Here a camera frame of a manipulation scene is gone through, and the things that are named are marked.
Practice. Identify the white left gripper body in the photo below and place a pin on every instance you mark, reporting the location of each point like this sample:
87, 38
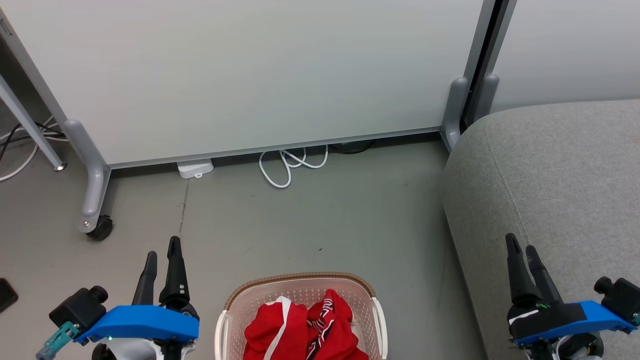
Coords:
135, 351

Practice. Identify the flat black device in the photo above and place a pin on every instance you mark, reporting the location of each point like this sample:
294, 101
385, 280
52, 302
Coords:
6, 296

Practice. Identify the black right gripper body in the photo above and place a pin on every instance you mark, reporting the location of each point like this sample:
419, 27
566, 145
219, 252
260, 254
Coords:
550, 319

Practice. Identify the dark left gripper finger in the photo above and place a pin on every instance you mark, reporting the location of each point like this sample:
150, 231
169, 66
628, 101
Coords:
146, 282
175, 275

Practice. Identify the narrow white partition panel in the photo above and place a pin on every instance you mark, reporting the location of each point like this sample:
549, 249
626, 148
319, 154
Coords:
565, 50

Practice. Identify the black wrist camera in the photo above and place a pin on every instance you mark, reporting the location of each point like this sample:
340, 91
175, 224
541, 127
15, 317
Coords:
75, 307
622, 297

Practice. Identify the grey metal table leg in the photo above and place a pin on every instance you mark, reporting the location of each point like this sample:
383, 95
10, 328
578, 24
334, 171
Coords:
30, 127

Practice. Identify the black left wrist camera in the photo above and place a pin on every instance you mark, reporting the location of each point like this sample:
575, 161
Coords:
75, 307

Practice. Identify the grey fabric sofa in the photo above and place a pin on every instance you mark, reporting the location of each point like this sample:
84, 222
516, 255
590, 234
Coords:
550, 175

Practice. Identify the large white partition panel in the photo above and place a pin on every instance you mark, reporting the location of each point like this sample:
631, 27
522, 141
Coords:
250, 75

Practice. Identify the red sports jersey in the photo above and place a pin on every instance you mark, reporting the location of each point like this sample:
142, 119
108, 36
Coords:
270, 330

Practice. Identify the blue right camera mount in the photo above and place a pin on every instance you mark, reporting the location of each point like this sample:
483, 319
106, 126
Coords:
606, 315

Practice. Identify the blue left camera mount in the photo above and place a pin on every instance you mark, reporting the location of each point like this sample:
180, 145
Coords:
145, 322

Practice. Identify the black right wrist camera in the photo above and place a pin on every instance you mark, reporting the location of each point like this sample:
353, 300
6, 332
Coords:
622, 297

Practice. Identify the white power adapter box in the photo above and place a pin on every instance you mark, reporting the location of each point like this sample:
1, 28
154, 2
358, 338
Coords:
195, 168

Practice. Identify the black caster wheel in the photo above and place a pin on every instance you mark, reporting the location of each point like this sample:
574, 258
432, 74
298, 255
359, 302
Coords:
101, 229

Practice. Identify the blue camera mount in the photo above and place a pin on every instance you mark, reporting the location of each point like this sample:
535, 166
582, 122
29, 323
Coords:
145, 322
606, 315

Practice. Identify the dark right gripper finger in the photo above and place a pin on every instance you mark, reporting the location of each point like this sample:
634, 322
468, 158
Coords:
517, 280
544, 282

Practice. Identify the cream perforated laundry basket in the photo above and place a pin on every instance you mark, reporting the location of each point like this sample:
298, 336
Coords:
300, 287

